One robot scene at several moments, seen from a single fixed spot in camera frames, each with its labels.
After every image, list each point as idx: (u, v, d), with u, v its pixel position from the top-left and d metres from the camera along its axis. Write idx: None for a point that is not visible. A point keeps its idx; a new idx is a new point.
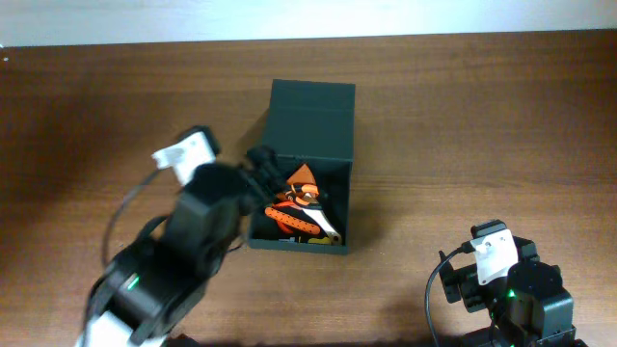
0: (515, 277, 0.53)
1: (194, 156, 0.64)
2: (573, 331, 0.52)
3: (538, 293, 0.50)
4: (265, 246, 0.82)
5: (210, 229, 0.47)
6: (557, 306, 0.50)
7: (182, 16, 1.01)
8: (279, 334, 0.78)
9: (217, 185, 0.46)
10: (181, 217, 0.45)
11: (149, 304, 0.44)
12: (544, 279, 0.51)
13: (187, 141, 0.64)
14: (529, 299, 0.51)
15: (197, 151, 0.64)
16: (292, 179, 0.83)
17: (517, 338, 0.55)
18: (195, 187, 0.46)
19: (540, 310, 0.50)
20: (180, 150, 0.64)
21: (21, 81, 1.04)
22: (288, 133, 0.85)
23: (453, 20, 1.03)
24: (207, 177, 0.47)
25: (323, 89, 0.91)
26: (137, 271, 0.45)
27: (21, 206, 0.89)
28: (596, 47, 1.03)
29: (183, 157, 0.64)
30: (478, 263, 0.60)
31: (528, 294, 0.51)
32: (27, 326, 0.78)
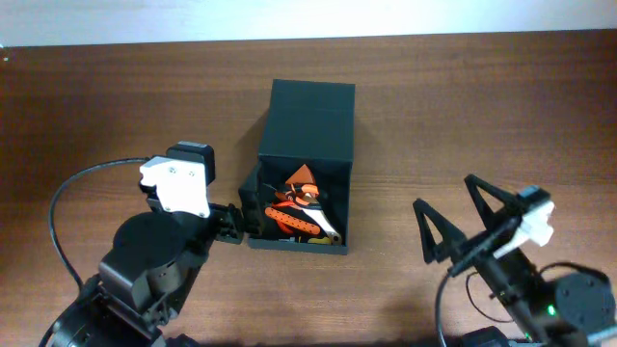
0: (565, 297, 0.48)
1: (185, 185, 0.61)
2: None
3: (586, 326, 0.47)
4: (266, 247, 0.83)
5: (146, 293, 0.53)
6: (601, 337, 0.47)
7: (182, 15, 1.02)
8: (279, 334, 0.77)
9: (150, 252, 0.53)
10: (111, 283, 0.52)
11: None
12: (597, 306, 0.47)
13: (184, 167, 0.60)
14: (573, 328, 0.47)
15: (192, 180, 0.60)
16: (293, 179, 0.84)
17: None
18: (120, 257, 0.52)
19: (580, 342, 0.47)
20: (174, 170, 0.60)
21: (21, 81, 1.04)
22: (288, 134, 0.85)
23: (451, 20, 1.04)
24: (134, 249, 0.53)
25: (323, 90, 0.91)
26: (82, 333, 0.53)
27: (19, 204, 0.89)
28: (594, 48, 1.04)
29: (174, 176, 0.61)
30: (513, 234, 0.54)
31: (573, 321, 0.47)
32: (26, 327, 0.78)
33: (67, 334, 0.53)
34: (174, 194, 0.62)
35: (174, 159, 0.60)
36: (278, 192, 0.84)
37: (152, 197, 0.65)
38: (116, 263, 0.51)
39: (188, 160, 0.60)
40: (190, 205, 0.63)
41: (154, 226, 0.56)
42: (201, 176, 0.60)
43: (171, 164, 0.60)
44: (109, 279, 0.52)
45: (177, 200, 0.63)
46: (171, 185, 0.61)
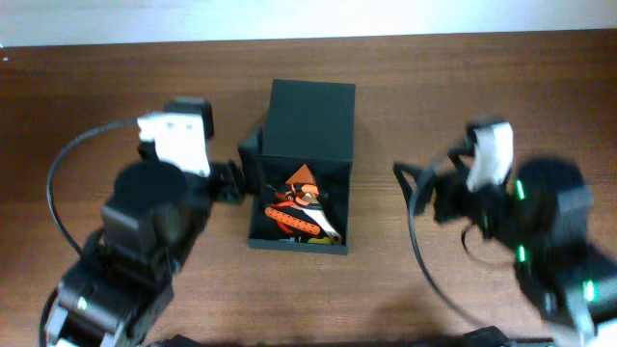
0: (525, 173, 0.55)
1: (184, 138, 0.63)
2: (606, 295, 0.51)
3: (551, 185, 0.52)
4: (266, 246, 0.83)
5: (153, 237, 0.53)
6: (569, 195, 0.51)
7: (182, 16, 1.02)
8: (280, 334, 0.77)
9: (155, 192, 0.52)
10: (116, 227, 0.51)
11: (113, 300, 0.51)
12: (557, 175, 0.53)
13: (181, 121, 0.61)
14: (541, 191, 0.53)
15: (190, 133, 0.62)
16: (293, 179, 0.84)
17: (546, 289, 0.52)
18: (124, 200, 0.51)
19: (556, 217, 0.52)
20: (171, 125, 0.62)
21: (21, 81, 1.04)
22: (289, 135, 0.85)
23: (451, 20, 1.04)
24: (135, 183, 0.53)
25: (323, 89, 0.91)
26: (89, 286, 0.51)
27: (18, 205, 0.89)
28: (594, 48, 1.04)
29: (172, 131, 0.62)
30: (474, 153, 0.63)
31: (542, 185, 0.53)
32: (26, 327, 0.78)
33: (70, 289, 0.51)
34: (174, 149, 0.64)
35: (171, 114, 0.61)
36: (278, 192, 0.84)
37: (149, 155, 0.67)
38: (119, 203, 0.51)
39: (185, 115, 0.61)
40: (190, 158, 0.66)
41: (156, 170, 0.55)
42: (199, 130, 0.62)
43: (168, 120, 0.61)
44: (112, 223, 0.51)
45: (176, 155, 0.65)
46: (170, 141, 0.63)
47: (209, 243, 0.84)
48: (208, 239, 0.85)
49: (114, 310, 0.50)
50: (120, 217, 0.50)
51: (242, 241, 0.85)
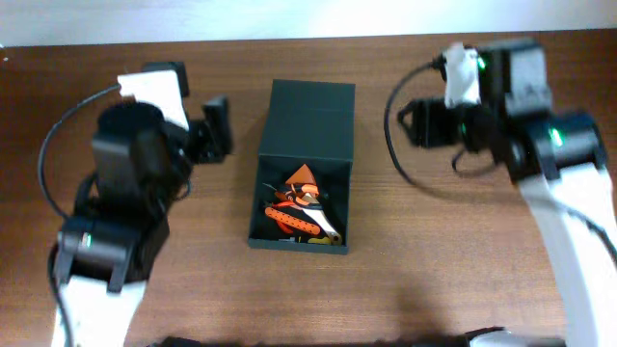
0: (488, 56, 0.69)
1: (160, 86, 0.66)
2: (570, 146, 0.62)
3: (512, 51, 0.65)
4: (266, 247, 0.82)
5: (142, 168, 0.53)
6: (528, 54, 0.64)
7: (182, 16, 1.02)
8: (280, 334, 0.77)
9: (133, 121, 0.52)
10: (106, 163, 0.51)
11: (118, 232, 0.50)
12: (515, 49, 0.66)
13: (156, 74, 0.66)
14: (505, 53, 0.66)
15: (165, 80, 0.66)
16: (293, 179, 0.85)
17: (517, 139, 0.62)
18: (111, 129, 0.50)
19: (521, 61, 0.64)
20: (147, 81, 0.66)
21: (21, 82, 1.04)
22: (288, 135, 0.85)
23: (451, 20, 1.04)
24: (120, 118, 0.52)
25: (322, 91, 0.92)
26: (88, 226, 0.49)
27: (18, 205, 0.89)
28: (594, 47, 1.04)
29: (147, 87, 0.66)
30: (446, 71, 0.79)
31: (501, 50, 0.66)
32: (27, 327, 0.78)
33: (70, 232, 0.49)
34: (151, 97, 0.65)
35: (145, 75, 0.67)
36: (278, 192, 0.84)
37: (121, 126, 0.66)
38: (101, 137, 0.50)
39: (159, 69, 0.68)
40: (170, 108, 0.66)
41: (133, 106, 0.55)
42: (174, 77, 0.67)
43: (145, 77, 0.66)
44: (105, 156, 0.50)
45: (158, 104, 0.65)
46: (149, 93, 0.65)
47: (209, 243, 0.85)
48: (208, 239, 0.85)
49: (119, 242, 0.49)
50: (112, 146, 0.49)
51: (242, 241, 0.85)
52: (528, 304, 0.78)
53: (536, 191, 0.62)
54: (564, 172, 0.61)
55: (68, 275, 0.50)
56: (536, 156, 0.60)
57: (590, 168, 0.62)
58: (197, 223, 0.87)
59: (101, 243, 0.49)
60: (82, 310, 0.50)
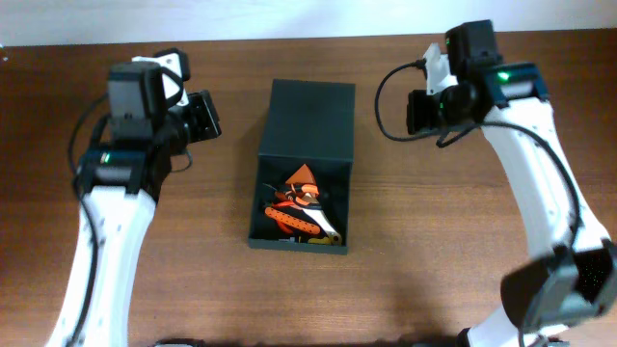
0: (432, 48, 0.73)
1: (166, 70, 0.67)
2: (517, 89, 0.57)
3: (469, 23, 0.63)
4: (266, 246, 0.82)
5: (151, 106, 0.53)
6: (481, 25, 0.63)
7: (182, 15, 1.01)
8: (280, 334, 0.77)
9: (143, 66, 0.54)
10: (116, 99, 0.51)
11: (132, 157, 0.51)
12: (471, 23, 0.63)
13: (160, 59, 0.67)
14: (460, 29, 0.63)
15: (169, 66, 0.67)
16: (293, 179, 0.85)
17: (472, 81, 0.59)
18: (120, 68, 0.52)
19: (474, 31, 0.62)
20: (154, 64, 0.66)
21: (21, 81, 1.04)
22: (288, 135, 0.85)
23: (452, 19, 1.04)
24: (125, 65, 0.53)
25: (322, 90, 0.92)
26: (102, 156, 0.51)
27: (18, 204, 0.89)
28: (595, 48, 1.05)
29: None
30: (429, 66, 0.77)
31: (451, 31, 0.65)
32: (27, 327, 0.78)
33: (88, 158, 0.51)
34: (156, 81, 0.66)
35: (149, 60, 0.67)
36: (278, 192, 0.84)
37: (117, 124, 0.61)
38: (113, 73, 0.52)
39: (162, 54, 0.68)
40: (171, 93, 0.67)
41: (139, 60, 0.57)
42: (176, 65, 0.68)
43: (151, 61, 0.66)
44: (117, 94, 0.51)
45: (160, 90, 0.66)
46: None
47: (209, 243, 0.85)
48: (208, 239, 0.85)
49: (127, 166, 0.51)
50: (129, 85, 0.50)
51: (242, 240, 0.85)
52: None
53: (491, 119, 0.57)
54: (511, 99, 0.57)
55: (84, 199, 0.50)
56: (489, 92, 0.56)
57: (532, 98, 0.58)
58: (198, 222, 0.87)
59: (119, 168, 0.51)
60: (104, 214, 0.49)
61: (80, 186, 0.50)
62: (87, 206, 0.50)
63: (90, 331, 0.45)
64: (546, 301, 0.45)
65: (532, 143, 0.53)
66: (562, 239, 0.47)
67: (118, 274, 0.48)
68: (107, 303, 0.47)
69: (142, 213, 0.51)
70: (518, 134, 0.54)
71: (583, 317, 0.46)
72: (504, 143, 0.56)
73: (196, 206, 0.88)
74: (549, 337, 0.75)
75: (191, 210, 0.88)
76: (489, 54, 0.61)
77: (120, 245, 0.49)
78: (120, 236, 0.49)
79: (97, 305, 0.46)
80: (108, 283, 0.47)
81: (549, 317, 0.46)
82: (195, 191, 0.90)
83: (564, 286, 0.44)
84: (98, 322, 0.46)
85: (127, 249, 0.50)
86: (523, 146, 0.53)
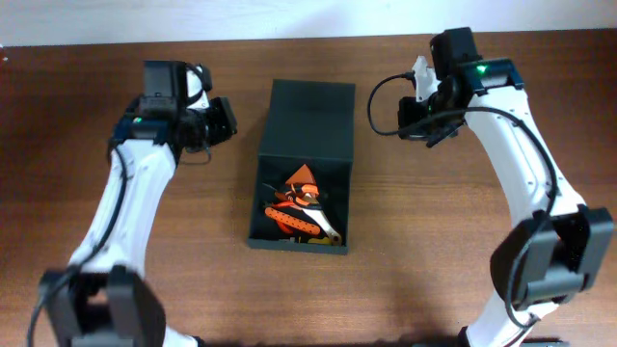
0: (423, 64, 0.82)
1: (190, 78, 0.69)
2: (491, 78, 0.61)
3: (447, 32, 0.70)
4: (266, 247, 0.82)
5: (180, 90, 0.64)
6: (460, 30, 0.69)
7: (183, 15, 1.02)
8: (280, 334, 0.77)
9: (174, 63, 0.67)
10: (149, 81, 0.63)
11: (160, 122, 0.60)
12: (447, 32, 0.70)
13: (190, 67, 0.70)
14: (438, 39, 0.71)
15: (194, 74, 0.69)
16: (293, 179, 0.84)
17: (454, 75, 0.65)
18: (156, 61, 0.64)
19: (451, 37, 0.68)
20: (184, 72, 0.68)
21: (21, 80, 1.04)
22: (289, 135, 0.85)
23: (452, 19, 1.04)
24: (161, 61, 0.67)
25: (323, 92, 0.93)
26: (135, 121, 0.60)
27: (17, 204, 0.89)
28: (595, 47, 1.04)
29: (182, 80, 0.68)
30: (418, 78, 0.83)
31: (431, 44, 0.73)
32: (25, 327, 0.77)
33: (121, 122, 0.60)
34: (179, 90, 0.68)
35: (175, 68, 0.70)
36: (278, 193, 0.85)
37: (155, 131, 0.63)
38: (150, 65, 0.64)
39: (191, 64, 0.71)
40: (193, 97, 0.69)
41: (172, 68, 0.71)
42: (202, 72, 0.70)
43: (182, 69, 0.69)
44: (151, 75, 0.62)
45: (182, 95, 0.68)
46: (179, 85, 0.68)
47: (209, 243, 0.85)
48: (208, 239, 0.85)
49: (155, 128, 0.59)
50: (162, 67, 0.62)
51: (242, 241, 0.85)
52: None
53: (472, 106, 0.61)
54: (492, 89, 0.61)
55: (116, 149, 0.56)
56: (469, 81, 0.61)
57: (508, 87, 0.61)
58: (198, 222, 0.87)
59: (149, 128, 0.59)
60: (134, 157, 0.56)
61: (114, 142, 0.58)
62: (119, 157, 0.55)
63: (116, 242, 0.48)
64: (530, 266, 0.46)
65: (510, 124, 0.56)
66: (542, 208, 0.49)
67: (142, 204, 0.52)
68: (131, 222, 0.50)
69: (164, 165, 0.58)
70: (497, 118, 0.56)
71: (572, 284, 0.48)
72: (485, 126, 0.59)
73: (196, 206, 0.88)
74: (549, 337, 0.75)
75: (191, 210, 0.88)
76: (468, 57, 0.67)
77: (145, 181, 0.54)
78: (147, 174, 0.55)
79: (123, 223, 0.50)
80: (133, 208, 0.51)
81: (536, 288, 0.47)
82: (195, 191, 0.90)
83: (546, 249, 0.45)
84: (122, 236, 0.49)
85: (150, 188, 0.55)
86: (499, 127, 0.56)
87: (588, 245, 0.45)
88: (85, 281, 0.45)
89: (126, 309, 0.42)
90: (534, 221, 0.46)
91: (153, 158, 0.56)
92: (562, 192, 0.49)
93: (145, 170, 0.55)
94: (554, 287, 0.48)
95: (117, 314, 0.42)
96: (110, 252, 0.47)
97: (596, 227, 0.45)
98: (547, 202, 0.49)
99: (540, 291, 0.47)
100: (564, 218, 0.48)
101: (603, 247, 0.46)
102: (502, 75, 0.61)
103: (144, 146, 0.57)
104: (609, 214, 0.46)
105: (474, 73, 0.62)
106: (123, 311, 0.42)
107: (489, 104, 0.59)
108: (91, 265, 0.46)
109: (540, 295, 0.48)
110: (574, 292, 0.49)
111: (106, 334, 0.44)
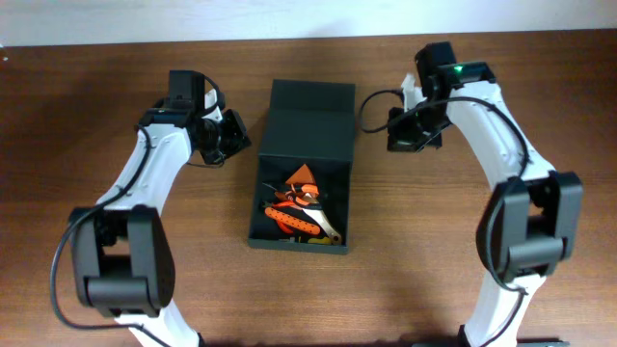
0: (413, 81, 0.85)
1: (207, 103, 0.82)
2: (469, 75, 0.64)
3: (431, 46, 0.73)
4: (266, 246, 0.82)
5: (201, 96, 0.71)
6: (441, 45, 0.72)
7: (183, 15, 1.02)
8: (280, 334, 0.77)
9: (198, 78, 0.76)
10: (174, 87, 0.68)
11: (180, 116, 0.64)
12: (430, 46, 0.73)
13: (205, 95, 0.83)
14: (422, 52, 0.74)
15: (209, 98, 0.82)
16: (293, 178, 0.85)
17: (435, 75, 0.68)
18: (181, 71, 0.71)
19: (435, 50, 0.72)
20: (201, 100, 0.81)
21: (21, 81, 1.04)
22: (290, 134, 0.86)
23: (452, 19, 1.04)
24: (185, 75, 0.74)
25: (324, 92, 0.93)
26: (155, 114, 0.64)
27: (17, 204, 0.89)
28: (594, 47, 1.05)
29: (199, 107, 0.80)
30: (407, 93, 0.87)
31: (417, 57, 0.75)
32: (27, 326, 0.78)
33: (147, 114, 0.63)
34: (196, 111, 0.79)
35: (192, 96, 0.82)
36: (278, 192, 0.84)
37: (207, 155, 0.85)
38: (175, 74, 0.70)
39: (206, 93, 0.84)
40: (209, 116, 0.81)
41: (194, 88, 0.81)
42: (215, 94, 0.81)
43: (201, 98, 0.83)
44: (174, 81, 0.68)
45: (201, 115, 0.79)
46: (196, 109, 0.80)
47: (209, 243, 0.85)
48: (208, 239, 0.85)
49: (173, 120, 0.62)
50: (185, 75, 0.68)
51: (242, 241, 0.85)
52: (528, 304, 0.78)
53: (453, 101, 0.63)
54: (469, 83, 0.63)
55: (142, 131, 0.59)
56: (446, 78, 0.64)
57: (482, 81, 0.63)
58: (198, 222, 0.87)
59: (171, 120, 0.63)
60: (159, 134, 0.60)
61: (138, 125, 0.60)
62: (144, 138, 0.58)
63: (138, 192, 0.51)
64: (511, 226, 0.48)
65: (483, 109, 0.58)
66: (513, 173, 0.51)
67: (163, 171, 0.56)
68: (153, 180, 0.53)
69: (181, 145, 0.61)
70: (472, 105, 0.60)
71: (553, 251, 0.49)
72: (464, 115, 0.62)
73: (196, 206, 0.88)
74: (549, 337, 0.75)
75: (192, 210, 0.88)
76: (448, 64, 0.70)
77: (167, 150, 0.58)
78: (169, 147, 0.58)
79: (146, 178, 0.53)
80: (154, 172, 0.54)
81: (518, 253, 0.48)
82: (195, 191, 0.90)
83: (523, 206, 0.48)
84: (145, 187, 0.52)
85: (171, 157, 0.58)
86: (478, 113, 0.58)
87: (561, 205, 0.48)
88: (107, 221, 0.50)
89: (143, 242, 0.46)
90: (517, 188, 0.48)
91: (175, 138, 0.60)
92: (533, 161, 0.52)
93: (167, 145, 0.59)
94: (535, 254, 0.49)
95: (135, 247, 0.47)
96: (130, 198, 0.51)
97: (566, 190, 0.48)
98: (517, 171, 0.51)
99: (521, 255, 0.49)
100: (536, 184, 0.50)
101: (574, 208, 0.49)
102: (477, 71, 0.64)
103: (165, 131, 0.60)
104: (578, 179, 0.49)
105: (454, 73, 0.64)
106: (141, 244, 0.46)
107: (464, 93, 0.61)
108: (114, 206, 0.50)
109: (523, 262, 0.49)
110: (555, 260, 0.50)
111: (120, 275, 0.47)
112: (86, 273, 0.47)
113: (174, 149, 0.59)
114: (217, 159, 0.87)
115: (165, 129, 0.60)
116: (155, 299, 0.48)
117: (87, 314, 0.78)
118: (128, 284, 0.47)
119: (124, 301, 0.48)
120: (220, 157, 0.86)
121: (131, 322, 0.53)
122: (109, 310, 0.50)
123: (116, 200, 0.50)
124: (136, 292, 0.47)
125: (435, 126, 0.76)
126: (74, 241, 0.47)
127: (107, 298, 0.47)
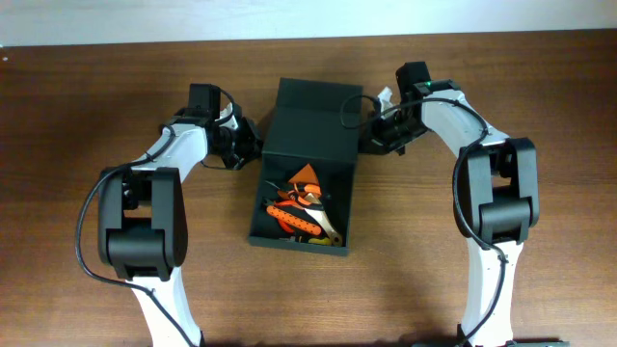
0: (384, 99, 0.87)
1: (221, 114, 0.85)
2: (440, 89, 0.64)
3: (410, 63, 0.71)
4: (267, 245, 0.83)
5: (215, 105, 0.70)
6: (419, 63, 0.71)
7: (183, 15, 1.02)
8: (280, 334, 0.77)
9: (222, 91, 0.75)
10: (196, 96, 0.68)
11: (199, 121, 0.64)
12: (410, 64, 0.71)
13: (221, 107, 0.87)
14: (402, 67, 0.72)
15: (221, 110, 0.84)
16: (298, 177, 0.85)
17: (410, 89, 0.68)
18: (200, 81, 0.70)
19: (414, 66, 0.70)
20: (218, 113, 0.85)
21: (22, 81, 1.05)
22: (295, 133, 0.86)
23: (452, 19, 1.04)
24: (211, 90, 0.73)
25: (328, 91, 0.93)
26: (175, 120, 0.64)
27: (17, 204, 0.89)
28: (594, 48, 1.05)
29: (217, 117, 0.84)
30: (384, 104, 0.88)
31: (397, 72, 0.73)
32: (28, 326, 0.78)
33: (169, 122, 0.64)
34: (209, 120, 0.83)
35: None
36: (281, 192, 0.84)
37: (228, 165, 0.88)
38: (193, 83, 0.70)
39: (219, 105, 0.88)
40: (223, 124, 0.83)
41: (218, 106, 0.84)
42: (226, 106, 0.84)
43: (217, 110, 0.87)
44: (195, 92, 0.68)
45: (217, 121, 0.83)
46: None
47: (210, 243, 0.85)
48: (208, 239, 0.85)
49: (192, 123, 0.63)
50: (201, 87, 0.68)
51: (243, 241, 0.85)
52: (528, 304, 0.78)
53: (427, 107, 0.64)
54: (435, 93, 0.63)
55: (166, 130, 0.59)
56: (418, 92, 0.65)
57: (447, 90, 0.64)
58: (198, 222, 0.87)
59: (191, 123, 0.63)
60: (180, 129, 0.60)
61: (162, 125, 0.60)
62: (170, 131, 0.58)
63: (163, 161, 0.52)
64: (477, 186, 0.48)
65: (448, 105, 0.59)
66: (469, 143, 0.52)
67: (184, 154, 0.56)
68: (175, 156, 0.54)
69: (200, 140, 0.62)
70: (440, 104, 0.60)
71: (523, 212, 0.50)
72: (432, 116, 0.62)
73: (196, 206, 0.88)
74: (548, 337, 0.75)
75: (192, 210, 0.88)
76: (423, 80, 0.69)
77: (188, 142, 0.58)
78: (189, 140, 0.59)
79: (170, 152, 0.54)
80: (176, 152, 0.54)
81: (490, 217, 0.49)
82: (196, 191, 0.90)
83: (485, 169, 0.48)
84: (169, 158, 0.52)
85: (190, 146, 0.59)
86: (443, 110, 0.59)
87: (520, 170, 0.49)
88: (132, 181, 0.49)
89: (166, 200, 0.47)
90: (474, 150, 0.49)
91: (196, 136, 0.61)
92: (491, 133, 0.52)
93: (188, 136, 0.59)
94: (508, 219, 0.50)
95: (155, 207, 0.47)
96: (154, 164, 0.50)
97: (521, 152, 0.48)
98: (474, 139, 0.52)
99: (494, 215, 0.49)
100: (496, 151, 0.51)
101: (533, 168, 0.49)
102: (446, 85, 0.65)
103: (182, 130, 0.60)
104: (531, 142, 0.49)
105: (427, 89, 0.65)
106: (164, 203, 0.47)
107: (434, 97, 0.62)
108: (141, 168, 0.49)
109: (496, 225, 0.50)
110: (526, 225, 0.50)
111: (139, 234, 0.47)
112: (108, 226, 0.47)
113: (192, 142, 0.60)
114: (237, 163, 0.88)
115: (185, 129, 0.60)
116: (171, 257, 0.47)
117: (87, 313, 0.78)
118: (144, 244, 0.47)
119: (140, 261, 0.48)
120: (238, 162, 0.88)
121: (142, 286, 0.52)
122: (125, 270, 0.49)
123: (143, 164, 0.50)
124: (154, 251, 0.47)
125: (411, 135, 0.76)
126: (102, 195, 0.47)
127: (127, 257, 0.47)
